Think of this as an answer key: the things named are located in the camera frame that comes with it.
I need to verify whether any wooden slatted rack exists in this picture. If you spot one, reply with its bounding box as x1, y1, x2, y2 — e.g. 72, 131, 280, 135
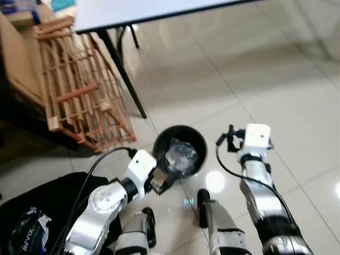
35, 16, 137, 155

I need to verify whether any black fabric bag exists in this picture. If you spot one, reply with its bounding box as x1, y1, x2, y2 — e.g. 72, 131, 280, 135
0, 173, 120, 255

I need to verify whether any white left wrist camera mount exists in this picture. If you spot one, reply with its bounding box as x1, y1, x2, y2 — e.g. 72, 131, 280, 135
127, 150, 158, 195

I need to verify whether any blue printed carton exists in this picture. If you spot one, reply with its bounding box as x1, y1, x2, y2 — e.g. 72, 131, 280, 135
0, 0, 40, 24

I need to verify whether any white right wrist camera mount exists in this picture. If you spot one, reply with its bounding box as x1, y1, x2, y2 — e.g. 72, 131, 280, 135
237, 124, 272, 163

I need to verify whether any robot right leg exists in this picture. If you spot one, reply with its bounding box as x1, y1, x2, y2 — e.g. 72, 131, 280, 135
198, 189, 253, 255

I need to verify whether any crumpled clear plastic trash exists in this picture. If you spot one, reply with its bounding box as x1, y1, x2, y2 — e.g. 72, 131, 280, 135
164, 138, 199, 175

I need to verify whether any teal floor mat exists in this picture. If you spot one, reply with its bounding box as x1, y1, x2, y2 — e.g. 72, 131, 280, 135
52, 0, 78, 12

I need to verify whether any black round rubbish bin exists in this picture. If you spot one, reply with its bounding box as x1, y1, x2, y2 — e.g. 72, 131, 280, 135
153, 125, 208, 179

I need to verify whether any printed plastic package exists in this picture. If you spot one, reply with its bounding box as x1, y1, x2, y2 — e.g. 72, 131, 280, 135
8, 207, 52, 255

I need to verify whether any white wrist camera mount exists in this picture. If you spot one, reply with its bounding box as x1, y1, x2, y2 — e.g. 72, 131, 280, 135
127, 150, 158, 195
237, 124, 272, 163

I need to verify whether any robot left leg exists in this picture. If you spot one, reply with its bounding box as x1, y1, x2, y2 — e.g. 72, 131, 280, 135
114, 207, 157, 255

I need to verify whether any robot leg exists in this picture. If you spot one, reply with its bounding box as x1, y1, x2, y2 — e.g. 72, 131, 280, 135
198, 189, 253, 255
114, 207, 157, 255

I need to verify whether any grey table with black legs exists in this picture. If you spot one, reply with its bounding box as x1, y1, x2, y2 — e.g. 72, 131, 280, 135
74, 0, 258, 119

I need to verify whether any large brown cardboard box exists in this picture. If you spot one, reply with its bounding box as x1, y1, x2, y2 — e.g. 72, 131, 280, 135
0, 11, 48, 109

